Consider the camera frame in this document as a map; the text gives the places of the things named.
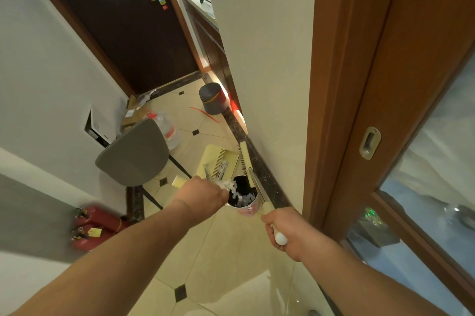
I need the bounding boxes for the clear water jug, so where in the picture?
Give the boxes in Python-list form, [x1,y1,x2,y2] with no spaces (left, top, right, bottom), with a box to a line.
[146,111,181,152]

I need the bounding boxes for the red cord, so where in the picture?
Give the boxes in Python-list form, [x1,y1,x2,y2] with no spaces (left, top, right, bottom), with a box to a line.
[189,106,220,124]

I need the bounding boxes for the brown cardboard box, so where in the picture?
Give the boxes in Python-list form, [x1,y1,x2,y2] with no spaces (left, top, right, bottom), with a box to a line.
[120,95,157,133]

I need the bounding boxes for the beige tiled floor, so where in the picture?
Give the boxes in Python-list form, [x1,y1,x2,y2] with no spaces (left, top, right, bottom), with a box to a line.
[126,74,335,316]

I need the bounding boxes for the brass recessed door pull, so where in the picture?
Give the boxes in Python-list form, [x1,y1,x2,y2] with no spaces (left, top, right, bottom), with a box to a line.
[359,126,382,161]

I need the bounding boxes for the dark grey bin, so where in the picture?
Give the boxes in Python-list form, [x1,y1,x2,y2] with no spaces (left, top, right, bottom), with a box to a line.
[198,83,231,116]

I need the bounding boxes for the cream dustpan with metal handle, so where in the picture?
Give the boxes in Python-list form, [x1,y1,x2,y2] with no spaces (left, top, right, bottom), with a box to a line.
[171,144,240,190]

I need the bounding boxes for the grey chair black legs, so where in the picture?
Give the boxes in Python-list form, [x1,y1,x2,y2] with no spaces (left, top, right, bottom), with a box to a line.
[95,118,194,211]

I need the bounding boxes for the dark brown entrance door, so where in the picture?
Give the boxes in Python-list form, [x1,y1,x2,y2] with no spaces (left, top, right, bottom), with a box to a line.
[22,0,201,98]

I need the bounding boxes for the pink waste bin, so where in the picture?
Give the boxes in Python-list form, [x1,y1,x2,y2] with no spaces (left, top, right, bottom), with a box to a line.
[227,175,261,217]

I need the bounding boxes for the person's right forearm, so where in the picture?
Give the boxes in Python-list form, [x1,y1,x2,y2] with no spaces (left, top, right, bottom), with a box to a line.
[302,237,450,316]

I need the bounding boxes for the dark wood counter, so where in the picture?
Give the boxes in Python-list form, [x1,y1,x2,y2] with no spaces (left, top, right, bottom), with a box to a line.
[177,0,242,113]

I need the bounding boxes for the white wall panel box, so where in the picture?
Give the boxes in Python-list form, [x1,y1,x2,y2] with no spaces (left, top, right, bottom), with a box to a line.
[84,106,112,148]

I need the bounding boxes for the person's left forearm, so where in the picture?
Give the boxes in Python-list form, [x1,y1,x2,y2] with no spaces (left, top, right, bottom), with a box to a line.
[11,208,193,316]

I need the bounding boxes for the wooden door with glass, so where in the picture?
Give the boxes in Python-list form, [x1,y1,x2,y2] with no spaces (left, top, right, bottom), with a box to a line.
[302,0,475,316]

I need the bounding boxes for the white paper scraps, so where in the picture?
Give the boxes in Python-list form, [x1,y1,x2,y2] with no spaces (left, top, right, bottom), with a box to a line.
[219,179,257,207]

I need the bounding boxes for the person's right hand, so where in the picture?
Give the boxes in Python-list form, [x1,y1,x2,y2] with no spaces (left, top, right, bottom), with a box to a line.
[261,207,322,263]

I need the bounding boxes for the person's left hand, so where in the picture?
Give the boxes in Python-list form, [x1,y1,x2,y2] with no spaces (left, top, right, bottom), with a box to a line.
[170,176,231,228]

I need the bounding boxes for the cream broom with metal handle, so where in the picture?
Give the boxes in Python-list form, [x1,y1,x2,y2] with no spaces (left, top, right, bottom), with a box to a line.
[238,141,288,247]

